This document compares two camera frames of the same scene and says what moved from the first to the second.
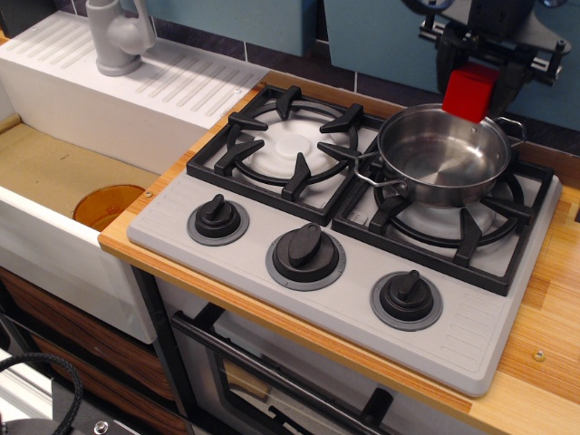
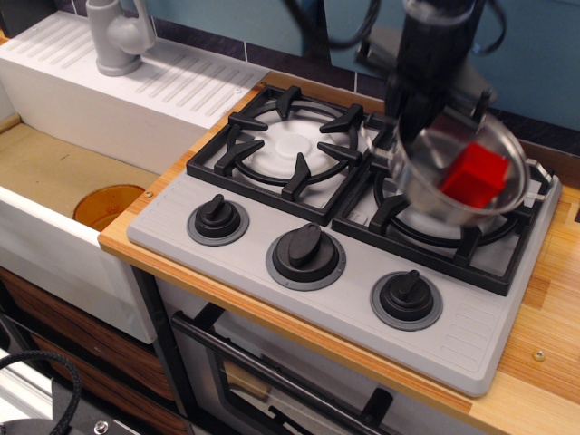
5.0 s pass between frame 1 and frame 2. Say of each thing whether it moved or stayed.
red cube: moved
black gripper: moved
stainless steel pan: moved
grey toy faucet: stayed
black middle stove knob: stayed
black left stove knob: stayed
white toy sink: stayed
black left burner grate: stayed
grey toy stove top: stayed
